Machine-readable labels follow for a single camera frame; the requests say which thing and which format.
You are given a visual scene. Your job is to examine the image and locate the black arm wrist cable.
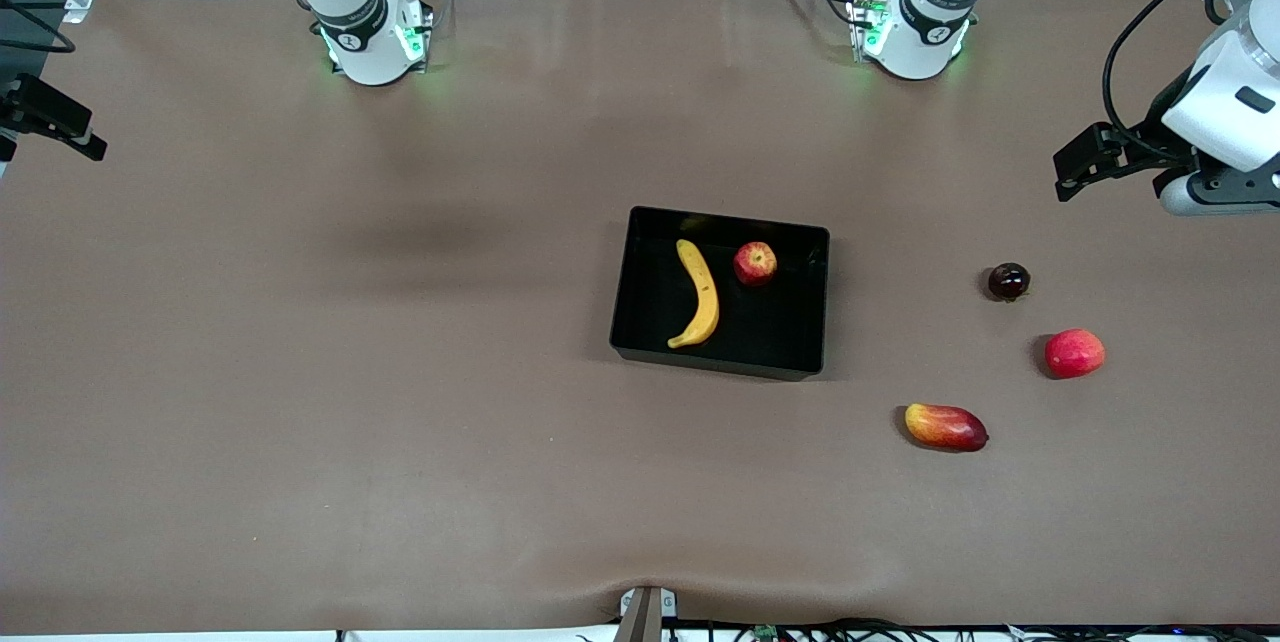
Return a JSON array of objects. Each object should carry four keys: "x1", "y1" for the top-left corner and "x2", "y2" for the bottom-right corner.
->
[
  {"x1": 0, "y1": 0, "x2": 77, "y2": 55},
  {"x1": 1102, "y1": 0, "x2": 1280, "y2": 168}
]

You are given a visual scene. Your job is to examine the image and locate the black plastic box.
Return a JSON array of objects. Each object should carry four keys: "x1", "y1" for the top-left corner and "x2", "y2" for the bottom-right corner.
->
[{"x1": 609, "y1": 206, "x2": 831, "y2": 383}]

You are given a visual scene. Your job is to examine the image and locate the brown table mat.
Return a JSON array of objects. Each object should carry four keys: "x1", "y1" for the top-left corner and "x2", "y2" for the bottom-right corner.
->
[{"x1": 0, "y1": 0, "x2": 1280, "y2": 636}]

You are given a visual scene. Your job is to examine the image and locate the pink red round peach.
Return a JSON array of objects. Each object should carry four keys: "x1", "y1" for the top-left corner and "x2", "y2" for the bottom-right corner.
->
[{"x1": 1044, "y1": 328, "x2": 1107, "y2": 380}]

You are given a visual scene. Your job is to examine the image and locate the red yellow mango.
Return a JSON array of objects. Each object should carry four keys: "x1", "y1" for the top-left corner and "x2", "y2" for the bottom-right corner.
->
[{"x1": 904, "y1": 403, "x2": 990, "y2": 453}]

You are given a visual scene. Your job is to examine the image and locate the dark purple mangosteen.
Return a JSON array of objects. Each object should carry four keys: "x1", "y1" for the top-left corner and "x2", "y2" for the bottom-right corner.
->
[{"x1": 988, "y1": 262, "x2": 1032, "y2": 303}]

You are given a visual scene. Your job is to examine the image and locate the yellow banana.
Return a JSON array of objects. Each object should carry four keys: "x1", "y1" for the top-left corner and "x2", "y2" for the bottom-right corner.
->
[{"x1": 667, "y1": 239, "x2": 721, "y2": 350}]

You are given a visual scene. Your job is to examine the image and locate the black left arm wrist cable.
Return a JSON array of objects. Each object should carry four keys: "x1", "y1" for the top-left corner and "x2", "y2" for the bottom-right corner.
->
[{"x1": 1102, "y1": 0, "x2": 1280, "y2": 168}]

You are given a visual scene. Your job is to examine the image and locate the red yellow striped apple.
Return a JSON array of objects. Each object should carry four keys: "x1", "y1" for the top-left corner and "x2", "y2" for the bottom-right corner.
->
[{"x1": 733, "y1": 241, "x2": 779, "y2": 287}]

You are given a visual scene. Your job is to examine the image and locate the black cable bundle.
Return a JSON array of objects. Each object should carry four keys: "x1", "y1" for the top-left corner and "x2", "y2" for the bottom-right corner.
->
[{"x1": 575, "y1": 617, "x2": 1280, "y2": 642}]

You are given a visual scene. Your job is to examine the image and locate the black right arm wrist cable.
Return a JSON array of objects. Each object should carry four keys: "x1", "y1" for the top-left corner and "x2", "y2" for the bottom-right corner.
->
[{"x1": 0, "y1": 0, "x2": 77, "y2": 55}]

